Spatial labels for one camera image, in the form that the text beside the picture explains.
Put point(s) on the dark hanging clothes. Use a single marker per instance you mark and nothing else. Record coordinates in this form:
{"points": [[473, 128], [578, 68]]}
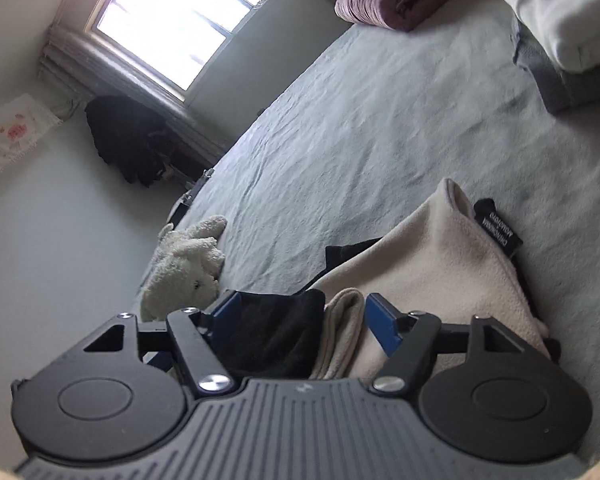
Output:
{"points": [[125, 140]]}

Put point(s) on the folded grey garment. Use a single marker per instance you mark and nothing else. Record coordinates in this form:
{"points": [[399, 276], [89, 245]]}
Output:
{"points": [[565, 85]]}

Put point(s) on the white plush dog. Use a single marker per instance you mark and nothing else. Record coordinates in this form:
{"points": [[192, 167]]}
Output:
{"points": [[185, 270]]}

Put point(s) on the grey bed sheet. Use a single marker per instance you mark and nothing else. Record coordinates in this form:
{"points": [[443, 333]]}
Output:
{"points": [[380, 135]]}

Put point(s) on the white cloth with pink print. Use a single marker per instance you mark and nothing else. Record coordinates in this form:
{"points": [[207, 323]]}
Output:
{"points": [[15, 132]]}

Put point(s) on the folded white garment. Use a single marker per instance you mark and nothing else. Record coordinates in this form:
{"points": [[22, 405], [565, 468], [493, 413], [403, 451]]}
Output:
{"points": [[560, 10]]}

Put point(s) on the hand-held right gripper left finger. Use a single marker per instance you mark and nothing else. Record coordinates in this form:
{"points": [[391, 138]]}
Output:
{"points": [[227, 310]]}

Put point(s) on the beige and black raglan shirt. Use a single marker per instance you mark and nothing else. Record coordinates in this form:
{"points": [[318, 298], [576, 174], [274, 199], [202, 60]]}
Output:
{"points": [[440, 260]]}

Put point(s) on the grey curtain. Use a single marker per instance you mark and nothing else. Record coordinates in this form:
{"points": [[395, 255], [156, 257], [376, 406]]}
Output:
{"points": [[130, 85]]}

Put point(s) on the window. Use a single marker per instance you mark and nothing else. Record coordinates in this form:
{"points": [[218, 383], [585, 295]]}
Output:
{"points": [[180, 15]]}

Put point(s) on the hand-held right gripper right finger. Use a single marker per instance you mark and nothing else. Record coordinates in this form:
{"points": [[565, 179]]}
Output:
{"points": [[380, 325]]}

